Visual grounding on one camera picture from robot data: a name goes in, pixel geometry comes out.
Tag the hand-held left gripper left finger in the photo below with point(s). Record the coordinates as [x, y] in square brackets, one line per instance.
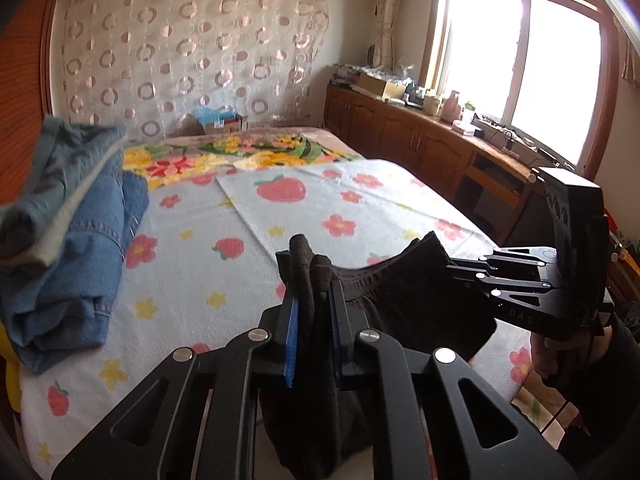
[288, 340]

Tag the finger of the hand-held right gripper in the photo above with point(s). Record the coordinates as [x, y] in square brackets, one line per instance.
[510, 260]
[505, 287]

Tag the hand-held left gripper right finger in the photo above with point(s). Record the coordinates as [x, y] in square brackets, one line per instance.
[337, 325]

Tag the black pants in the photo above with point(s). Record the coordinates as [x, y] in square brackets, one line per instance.
[415, 300]

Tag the person's right forearm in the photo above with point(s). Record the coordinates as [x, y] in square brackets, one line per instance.
[615, 400]

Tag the grey-blue folded pants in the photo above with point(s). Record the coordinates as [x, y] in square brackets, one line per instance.
[55, 185]

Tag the person's right hand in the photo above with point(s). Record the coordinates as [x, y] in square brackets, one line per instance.
[555, 352]

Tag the white strawberry flower blanket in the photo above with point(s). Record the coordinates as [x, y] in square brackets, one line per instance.
[210, 240]

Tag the pink bottle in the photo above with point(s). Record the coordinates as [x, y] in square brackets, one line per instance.
[454, 106]

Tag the wooden cabinet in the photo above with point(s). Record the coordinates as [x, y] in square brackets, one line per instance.
[400, 135]

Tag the white jar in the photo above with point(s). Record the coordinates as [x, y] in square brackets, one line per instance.
[432, 107]

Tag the colourful floral blanket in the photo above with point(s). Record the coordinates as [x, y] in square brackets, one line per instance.
[225, 152]

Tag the window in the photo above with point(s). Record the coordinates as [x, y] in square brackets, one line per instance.
[500, 60]

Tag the blue denim jeans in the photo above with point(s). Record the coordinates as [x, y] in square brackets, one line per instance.
[80, 280]

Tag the open cardboard box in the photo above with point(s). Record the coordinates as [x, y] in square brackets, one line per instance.
[380, 85]

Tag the cardboard box with blue cloth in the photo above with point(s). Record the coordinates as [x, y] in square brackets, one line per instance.
[220, 120]

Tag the beige window curtain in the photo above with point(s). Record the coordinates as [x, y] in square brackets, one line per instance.
[395, 15]

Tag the circle-pattern sheer curtain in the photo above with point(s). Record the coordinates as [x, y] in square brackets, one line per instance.
[190, 50]

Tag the wooden wardrobe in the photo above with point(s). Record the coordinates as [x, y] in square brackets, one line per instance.
[25, 85]

